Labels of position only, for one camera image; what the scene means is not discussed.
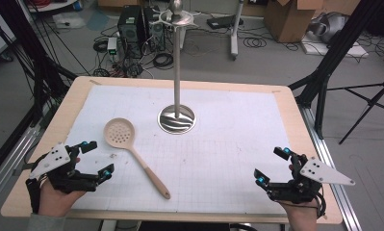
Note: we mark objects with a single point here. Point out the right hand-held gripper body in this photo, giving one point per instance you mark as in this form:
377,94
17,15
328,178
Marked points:
321,171

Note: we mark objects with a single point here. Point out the black tripod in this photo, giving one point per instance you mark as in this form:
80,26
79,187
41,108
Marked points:
371,102

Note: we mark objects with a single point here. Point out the black computer tower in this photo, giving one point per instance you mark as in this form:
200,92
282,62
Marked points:
130,29
156,32

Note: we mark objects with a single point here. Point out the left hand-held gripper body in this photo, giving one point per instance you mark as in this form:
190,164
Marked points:
50,160

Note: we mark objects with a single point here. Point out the white box with green light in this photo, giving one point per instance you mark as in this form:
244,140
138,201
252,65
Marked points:
112,46

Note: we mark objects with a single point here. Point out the metal utensil stand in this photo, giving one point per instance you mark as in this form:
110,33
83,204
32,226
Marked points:
177,80

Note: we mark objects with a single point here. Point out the black frame strut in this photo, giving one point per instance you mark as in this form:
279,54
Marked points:
29,48
340,48

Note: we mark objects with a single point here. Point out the beige slotted spoon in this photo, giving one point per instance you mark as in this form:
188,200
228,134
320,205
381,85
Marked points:
148,170

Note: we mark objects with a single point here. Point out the white flat board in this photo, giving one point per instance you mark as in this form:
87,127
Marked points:
340,50

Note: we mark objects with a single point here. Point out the brown cardboard box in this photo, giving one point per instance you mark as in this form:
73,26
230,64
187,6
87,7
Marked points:
289,19

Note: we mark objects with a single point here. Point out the person's left hand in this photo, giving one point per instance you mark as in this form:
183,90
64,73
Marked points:
56,202

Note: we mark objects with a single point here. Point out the grey bag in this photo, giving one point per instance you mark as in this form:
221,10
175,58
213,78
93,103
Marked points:
330,27

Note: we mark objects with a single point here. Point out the white grid paper mat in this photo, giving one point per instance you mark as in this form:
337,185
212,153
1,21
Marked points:
212,160

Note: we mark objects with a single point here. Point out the white floor stand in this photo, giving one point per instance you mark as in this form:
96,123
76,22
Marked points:
234,32

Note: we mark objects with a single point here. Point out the person's right hand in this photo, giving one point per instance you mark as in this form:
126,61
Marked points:
300,211

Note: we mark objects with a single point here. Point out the aluminium rail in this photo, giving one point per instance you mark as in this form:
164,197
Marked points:
334,179
10,163

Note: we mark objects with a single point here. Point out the black flat device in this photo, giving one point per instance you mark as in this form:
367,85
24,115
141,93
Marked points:
221,21

